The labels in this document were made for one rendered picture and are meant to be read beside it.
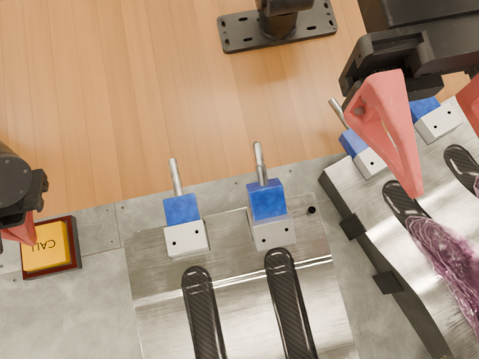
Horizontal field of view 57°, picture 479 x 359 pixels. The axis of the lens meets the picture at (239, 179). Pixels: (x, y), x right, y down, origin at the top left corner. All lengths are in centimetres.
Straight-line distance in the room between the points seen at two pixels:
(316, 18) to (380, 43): 52
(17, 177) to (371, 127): 34
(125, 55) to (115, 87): 6
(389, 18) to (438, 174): 43
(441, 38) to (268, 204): 31
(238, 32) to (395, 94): 53
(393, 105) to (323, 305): 36
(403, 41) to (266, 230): 31
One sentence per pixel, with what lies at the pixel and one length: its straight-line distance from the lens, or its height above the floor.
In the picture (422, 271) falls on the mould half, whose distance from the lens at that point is 62.
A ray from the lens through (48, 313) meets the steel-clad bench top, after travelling 72.
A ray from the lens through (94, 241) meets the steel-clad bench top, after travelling 71.
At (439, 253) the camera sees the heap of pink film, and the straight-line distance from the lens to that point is 62.
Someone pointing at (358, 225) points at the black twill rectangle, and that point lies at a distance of 64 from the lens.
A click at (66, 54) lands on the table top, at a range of 83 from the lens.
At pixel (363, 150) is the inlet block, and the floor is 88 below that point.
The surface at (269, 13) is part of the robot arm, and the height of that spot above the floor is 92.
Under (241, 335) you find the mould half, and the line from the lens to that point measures 58.
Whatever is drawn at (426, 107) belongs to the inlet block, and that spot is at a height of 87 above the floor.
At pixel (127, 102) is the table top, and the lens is 76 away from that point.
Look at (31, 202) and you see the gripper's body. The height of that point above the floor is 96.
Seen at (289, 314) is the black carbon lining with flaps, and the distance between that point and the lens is 59.
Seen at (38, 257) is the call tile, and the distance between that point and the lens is 69.
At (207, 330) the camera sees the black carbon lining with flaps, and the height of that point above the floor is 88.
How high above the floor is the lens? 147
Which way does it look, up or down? 75 degrees down
